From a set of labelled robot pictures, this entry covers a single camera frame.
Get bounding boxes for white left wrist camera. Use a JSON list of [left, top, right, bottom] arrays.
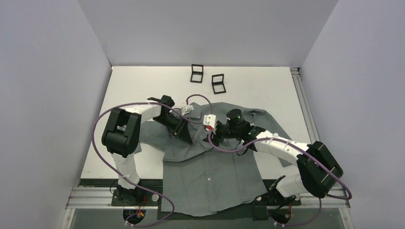
[[181, 104, 194, 115]]

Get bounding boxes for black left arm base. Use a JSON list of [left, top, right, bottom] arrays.
[[109, 185, 160, 225]]

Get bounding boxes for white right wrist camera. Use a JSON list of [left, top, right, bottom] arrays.
[[202, 114, 217, 134]]

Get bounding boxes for aluminium rail front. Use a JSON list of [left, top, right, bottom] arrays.
[[66, 187, 351, 209]]

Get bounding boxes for black frame stand left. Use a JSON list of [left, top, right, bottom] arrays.
[[190, 63, 204, 83]]

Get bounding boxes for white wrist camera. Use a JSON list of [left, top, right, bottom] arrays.
[[202, 114, 217, 134], [181, 104, 194, 115]]

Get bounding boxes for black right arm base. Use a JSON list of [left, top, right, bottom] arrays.
[[252, 176, 301, 225]]

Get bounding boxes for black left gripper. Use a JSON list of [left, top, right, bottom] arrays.
[[152, 114, 192, 145]]

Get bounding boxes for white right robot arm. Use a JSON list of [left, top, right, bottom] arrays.
[[203, 109, 343, 204]]

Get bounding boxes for aluminium rail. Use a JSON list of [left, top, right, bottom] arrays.
[[290, 67, 320, 142], [66, 187, 351, 209]]

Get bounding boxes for grey button-up shirt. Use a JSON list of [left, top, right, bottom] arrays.
[[134, 102, 293, 218]]

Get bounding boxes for black frame stand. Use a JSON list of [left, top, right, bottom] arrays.
[[211, 73, 226, 94], [190, 63, 204, 83]]

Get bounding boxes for aluminium rail right side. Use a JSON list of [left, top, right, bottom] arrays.
[[290, 67, 320, 142]]

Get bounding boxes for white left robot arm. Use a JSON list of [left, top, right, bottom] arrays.
[[101, 95, 192, 205]]

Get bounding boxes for black frame stand right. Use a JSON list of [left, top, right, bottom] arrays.
[[211, 73, 226, 94]]

